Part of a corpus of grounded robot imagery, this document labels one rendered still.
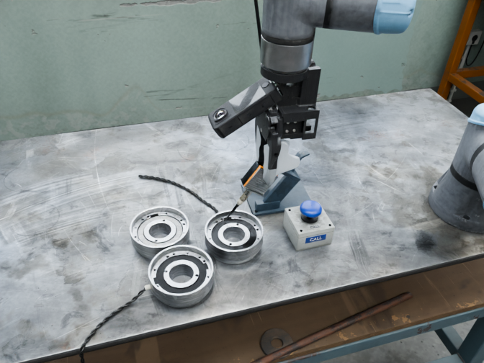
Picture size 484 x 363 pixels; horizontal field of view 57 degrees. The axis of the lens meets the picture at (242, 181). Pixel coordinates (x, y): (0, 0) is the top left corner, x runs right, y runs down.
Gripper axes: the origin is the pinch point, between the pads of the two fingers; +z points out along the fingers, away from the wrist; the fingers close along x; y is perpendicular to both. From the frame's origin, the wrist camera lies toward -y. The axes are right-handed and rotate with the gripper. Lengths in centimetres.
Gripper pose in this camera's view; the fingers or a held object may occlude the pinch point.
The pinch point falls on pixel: (263, 173)
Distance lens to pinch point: 78.1
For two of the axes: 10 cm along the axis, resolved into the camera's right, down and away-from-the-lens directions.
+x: -2.5, -6.1, 7.5
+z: -0.3, 7.8, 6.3
